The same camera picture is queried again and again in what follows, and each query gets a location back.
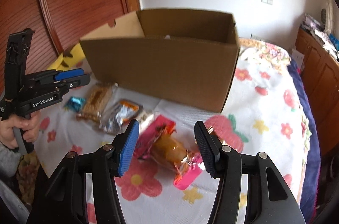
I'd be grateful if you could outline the grain bar clear packet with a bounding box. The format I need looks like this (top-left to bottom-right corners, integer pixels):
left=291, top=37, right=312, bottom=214
left=76, top=83, right=118, bottom=123

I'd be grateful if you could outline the floral white bed sheet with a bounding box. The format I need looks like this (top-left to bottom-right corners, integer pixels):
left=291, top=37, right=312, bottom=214
left=35, top=39, right=308, bottom=223

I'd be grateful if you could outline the brown cardboard box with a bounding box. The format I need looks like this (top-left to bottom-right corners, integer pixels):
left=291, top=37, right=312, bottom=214
left=80, top=8, right=240, bottom=113

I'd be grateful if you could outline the silver orange snack packet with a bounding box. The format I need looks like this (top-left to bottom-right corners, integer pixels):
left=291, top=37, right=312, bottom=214
left=99, top=99, right=143, bottom=135

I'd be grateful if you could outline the pink sausage snack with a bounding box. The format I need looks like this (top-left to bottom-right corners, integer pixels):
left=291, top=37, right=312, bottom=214
left=133, top=115, right=205, bottom=190

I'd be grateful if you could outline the blue blanket edge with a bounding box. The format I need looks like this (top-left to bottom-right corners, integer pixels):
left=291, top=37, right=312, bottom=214
left=287, top=59, right=321, bottom=223

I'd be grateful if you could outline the person's left hand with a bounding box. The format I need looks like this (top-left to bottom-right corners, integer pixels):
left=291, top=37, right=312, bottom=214
left=1, top=111, right=41, bottom=149

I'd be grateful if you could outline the wooden low cabinet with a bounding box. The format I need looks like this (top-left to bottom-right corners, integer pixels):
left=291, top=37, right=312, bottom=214
left=295, top=28, right=338, bottom=157

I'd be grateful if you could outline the blue foil candy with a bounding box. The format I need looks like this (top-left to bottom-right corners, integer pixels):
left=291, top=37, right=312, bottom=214
left=64, top=96, right=87, bottom=113

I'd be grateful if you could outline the white wall switch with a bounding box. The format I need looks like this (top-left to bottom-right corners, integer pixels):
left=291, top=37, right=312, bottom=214
left=261, top=0, right=273, bottom=5

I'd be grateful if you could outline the white wall socket strip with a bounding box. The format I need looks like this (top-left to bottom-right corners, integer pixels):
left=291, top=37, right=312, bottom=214
left=250, top=34, right=265, bottom=42

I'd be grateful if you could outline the yellow plush toy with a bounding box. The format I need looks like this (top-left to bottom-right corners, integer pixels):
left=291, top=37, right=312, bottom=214
left=47, top=43, right=85, bottom=71

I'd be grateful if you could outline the grey sleeve forearm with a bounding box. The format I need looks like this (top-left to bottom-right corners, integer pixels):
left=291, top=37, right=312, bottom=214
left=0, top=143, right=21, bottom=178

